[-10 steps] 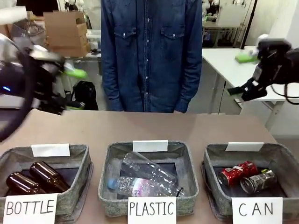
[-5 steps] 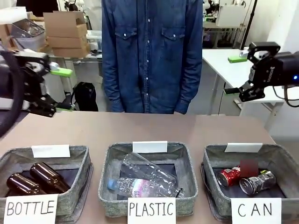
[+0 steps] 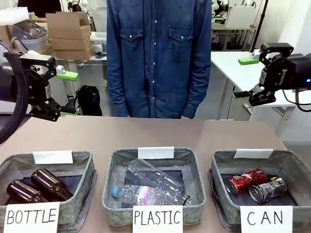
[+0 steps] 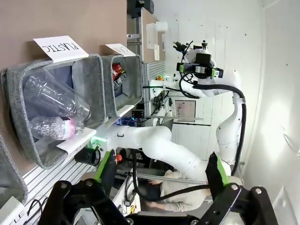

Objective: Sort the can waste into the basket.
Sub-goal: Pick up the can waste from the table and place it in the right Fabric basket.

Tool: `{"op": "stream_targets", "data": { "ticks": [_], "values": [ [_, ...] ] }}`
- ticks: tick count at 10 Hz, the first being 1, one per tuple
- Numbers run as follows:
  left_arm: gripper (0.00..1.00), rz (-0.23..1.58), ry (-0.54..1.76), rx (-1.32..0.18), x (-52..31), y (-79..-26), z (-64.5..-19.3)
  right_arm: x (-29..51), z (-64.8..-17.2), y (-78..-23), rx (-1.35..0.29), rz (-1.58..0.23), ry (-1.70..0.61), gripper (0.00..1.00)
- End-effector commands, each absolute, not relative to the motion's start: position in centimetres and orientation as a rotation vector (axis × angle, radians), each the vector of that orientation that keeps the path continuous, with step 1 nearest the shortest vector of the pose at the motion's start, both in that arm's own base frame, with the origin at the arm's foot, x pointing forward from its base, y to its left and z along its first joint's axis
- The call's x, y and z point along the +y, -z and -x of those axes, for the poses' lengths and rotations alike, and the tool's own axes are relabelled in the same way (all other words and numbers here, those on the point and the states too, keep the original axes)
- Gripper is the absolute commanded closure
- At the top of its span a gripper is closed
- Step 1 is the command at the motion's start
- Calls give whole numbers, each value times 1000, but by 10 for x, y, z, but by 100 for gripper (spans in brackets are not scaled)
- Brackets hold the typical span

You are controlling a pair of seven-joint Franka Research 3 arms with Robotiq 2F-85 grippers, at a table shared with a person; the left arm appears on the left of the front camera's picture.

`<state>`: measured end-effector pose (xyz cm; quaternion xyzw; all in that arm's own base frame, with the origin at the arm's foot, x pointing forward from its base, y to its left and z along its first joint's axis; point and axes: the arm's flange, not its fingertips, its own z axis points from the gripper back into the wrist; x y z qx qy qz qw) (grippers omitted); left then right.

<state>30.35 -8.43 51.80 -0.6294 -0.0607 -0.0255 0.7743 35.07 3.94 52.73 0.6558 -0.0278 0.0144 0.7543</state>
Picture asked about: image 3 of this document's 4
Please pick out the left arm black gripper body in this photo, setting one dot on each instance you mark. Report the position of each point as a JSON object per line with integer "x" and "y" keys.
{"x": 37, "y": 85}

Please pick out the small white can label card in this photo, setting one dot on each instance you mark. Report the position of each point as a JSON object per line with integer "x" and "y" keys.
{"x": 252, "y": 153}

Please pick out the gray felt can basket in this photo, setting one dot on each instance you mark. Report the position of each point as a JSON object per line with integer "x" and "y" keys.
{"x": 302, "y": 213}

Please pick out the silver crushed can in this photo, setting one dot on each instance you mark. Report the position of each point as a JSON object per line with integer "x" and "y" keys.
{"x": 269, "y": 189}

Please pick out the brown glass bottle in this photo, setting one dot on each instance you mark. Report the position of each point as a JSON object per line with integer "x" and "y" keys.
{"x": 51, "y": 184}
{"x": 22, "y": 191}

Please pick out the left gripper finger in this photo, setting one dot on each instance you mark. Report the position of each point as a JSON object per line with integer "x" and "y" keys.
{"x": 46, "y": 112}
{"x": 68, "y": 75}

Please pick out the crushed red can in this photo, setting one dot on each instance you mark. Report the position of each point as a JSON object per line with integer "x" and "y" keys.
{"x": 245, "y": 182}

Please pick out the small cardboard box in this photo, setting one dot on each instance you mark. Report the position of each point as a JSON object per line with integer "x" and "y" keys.
{"x": 5, "y": 34}

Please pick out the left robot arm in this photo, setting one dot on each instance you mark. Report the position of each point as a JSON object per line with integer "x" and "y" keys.
{"x": 6, "y": 72}

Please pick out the open cardboard box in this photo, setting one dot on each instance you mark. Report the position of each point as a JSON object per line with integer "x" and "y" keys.
{"x": 68, "y": 26}

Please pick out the person in denim shirt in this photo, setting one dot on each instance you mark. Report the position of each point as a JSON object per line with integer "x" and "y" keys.
{"x": 158, "y": 60}

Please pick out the person's right forearm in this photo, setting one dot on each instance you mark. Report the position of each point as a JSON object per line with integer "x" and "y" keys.
{"x": 117, "y": 97}

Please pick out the person's left forearm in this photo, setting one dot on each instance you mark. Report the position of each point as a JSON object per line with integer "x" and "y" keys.
{"x": 196, "y": 97}

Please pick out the clear plastic storage bin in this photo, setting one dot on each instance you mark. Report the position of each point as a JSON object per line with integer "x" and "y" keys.
{"x": 31, "y": 41}

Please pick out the black stand pole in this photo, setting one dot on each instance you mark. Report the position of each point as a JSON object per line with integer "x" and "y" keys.
{"x": 263, "y": 24}

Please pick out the clear crumpled plastic bottle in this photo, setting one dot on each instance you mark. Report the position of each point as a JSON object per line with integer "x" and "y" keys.
{"x": 145, "y": 173}

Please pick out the large white PLASTIC sign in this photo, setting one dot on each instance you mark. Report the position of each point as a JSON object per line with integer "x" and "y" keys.
{"x": 158, "y": 227}

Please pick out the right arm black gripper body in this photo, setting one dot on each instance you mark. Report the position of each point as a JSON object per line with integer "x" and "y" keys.
{"x": 277, "y": 72}

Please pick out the white work table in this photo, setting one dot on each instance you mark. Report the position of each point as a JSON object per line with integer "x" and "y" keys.
{"x": 226, "y": 65}

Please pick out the black backpack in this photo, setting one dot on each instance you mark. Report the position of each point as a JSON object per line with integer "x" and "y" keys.
{"x": 90, "y": 99}

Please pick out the gray felt plastic basket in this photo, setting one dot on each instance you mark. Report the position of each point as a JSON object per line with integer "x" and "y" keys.
{"x": 116, "y": 213}

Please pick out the large white CAN sign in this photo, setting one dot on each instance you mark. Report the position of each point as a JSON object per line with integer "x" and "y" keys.
{"x": 264, "y": 228}

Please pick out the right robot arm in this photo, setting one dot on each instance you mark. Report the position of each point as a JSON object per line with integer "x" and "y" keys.
{"x": 303, "y": 72}

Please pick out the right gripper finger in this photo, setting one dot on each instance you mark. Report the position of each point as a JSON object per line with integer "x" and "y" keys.
{"x": 247, "y": 61}
{"x": 262, "y": 97}

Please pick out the gray felt bottle basket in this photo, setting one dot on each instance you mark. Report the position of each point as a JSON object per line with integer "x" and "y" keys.
{"x": 70, "y": 211}

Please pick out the flat cardboard box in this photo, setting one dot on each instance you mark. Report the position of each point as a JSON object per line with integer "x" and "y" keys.
{"x": 70, "y": 43}
{"x": 73, "y": 54}

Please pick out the small white plastic label card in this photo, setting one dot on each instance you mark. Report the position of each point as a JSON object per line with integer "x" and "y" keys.
{"x": 155, "y": 153}

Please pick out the small white bottle label card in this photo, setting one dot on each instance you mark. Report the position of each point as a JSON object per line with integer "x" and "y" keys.
{"x": 52, "y": 157}

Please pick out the large white BOTTLE sign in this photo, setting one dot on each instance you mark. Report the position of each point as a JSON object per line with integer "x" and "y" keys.
{"x": 31, "y": 206}

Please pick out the clear bottle with blue cap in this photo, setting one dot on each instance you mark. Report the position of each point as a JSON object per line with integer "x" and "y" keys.
{"x": 150, "y": 194}

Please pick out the white foam box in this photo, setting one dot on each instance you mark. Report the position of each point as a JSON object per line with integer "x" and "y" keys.
{"x": 12, "y": 15}

